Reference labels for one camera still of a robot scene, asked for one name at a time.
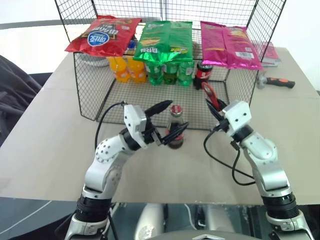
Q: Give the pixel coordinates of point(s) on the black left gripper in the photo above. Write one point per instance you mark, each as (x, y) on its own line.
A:
(150, 132)

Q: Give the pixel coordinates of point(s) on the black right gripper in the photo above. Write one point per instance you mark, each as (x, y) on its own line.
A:
(222, 124)

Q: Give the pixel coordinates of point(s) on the glass cola bottle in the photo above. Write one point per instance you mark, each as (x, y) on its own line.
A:
(176, 117)

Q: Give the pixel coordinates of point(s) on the red bottle opener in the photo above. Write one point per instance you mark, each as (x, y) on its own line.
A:
(213, 96)

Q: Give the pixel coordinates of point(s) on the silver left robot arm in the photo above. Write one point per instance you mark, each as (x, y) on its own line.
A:
(100, 172)

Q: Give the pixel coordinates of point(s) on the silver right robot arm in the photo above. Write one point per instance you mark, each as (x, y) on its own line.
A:
(270, 170)

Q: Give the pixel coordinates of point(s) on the plastic cola bottle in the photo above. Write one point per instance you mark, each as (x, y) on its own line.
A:
(202, 75)

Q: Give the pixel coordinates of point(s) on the green soda bottle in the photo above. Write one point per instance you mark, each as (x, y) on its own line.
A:
(186, 75)
(171, 75)
(155, 75)

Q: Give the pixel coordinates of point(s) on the orange soda bottle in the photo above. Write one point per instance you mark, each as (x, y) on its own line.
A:
(137, 71)
(119, 71)

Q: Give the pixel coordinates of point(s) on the blue white bottle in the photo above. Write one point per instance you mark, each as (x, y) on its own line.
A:
(132, 45)

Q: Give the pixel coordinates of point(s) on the pink chip bag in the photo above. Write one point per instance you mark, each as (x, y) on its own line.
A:
(227, 47)

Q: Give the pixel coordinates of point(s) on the pink packet on table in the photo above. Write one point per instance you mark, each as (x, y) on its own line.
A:
(270, 53)

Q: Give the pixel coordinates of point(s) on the green chip bag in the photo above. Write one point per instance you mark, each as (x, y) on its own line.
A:
(163, 42)

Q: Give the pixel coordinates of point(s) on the grey round plate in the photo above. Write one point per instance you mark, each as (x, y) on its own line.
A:
(92, 60)

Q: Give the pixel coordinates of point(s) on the red chip bag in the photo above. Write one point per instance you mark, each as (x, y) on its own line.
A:
(102, 37)

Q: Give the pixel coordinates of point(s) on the dark rounded robot torso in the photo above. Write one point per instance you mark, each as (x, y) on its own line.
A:
(205, 237)

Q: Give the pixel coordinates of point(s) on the dark fabric chair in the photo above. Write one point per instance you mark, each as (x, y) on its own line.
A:
(15, 92)

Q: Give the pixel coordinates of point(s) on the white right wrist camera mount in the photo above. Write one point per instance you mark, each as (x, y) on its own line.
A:
(237, 115)

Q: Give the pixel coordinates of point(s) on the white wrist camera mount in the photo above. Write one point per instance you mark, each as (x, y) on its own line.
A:
(133, 120)
(237, 115)

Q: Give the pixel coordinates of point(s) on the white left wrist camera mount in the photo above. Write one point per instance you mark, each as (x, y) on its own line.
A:
(133, 120)

